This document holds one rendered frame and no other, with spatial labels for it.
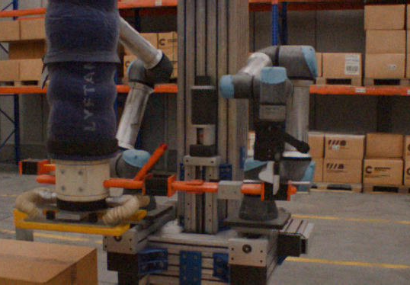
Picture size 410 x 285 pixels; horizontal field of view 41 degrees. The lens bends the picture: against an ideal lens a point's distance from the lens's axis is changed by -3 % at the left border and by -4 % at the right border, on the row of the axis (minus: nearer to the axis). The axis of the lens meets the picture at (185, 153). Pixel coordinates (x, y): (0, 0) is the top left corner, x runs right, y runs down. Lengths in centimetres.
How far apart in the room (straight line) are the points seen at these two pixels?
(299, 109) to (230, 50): 40
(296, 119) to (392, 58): 668
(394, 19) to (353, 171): 235
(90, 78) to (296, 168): 82
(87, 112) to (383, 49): 731
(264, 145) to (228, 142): 69
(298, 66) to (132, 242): 89
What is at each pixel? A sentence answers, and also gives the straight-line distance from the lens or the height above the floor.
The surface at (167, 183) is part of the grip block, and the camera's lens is 166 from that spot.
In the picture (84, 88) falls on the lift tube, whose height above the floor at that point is 152.
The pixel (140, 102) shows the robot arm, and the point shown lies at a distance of 239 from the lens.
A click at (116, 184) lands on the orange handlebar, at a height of 123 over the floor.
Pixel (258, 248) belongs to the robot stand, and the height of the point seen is 97.
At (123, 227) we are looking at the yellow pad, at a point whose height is 112.
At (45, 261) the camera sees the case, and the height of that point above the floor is 95.
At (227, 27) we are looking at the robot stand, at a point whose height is 177.
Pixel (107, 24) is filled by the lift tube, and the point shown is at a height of 171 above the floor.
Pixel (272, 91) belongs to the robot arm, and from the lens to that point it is 161.
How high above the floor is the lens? 151
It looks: 6 degrees down
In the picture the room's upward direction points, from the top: straight up
